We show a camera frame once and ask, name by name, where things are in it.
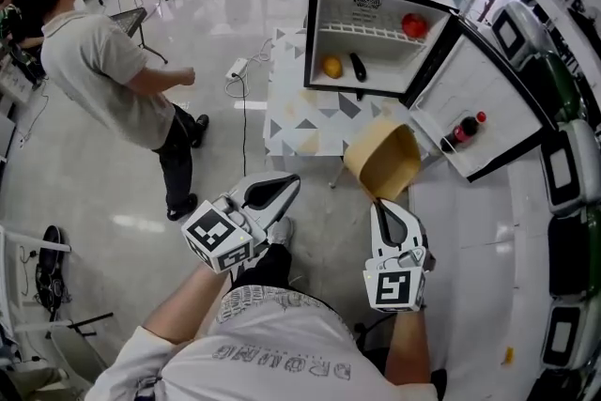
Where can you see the dark eggplant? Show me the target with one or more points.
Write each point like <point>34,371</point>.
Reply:
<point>359,68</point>

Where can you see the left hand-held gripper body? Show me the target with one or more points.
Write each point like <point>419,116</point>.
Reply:
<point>212,227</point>

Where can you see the person's right forearm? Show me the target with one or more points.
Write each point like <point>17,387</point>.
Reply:
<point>407,343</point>

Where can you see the yellow orange fruit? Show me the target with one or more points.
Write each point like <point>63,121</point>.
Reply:
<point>332,66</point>

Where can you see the red tomato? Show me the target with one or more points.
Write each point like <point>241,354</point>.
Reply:
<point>414,25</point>

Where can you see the person's black trousers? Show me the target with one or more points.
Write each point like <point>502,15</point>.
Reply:
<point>265,265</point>

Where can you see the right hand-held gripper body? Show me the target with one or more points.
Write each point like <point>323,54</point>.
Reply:
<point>394,288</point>

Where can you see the person's left forearm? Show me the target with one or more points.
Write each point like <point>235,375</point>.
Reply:
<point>188,303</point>

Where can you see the person's grey shoe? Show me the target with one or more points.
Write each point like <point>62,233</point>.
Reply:
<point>282,231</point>

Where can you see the dark green case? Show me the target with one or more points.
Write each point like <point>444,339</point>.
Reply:
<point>561,84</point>
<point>570,253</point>

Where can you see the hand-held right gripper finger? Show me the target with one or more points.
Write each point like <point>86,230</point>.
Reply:
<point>412,232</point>
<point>375,235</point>

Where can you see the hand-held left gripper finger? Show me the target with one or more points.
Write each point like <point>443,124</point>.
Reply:
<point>277,209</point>
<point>263,180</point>

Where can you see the cola bottle with red cap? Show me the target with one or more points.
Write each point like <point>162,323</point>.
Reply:
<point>462,132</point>

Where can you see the white power strip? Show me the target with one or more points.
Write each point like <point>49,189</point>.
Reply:
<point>237,68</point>

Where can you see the black folding side table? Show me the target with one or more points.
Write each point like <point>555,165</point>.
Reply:
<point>131,21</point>

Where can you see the white microwave oven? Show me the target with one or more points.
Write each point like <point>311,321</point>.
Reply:
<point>375,61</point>

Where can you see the triangle patterned low table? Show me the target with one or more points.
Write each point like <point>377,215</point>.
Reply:
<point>300,117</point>

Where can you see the white long table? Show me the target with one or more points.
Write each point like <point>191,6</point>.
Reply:
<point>479,258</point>

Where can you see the white case with black window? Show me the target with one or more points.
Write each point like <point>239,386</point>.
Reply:
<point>570,164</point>
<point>514,30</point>
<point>565,338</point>

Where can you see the person's white printed t-shirt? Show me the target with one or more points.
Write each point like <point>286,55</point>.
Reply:
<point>282,343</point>

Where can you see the small yellow scrap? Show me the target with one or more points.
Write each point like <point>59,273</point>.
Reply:
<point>507,356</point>

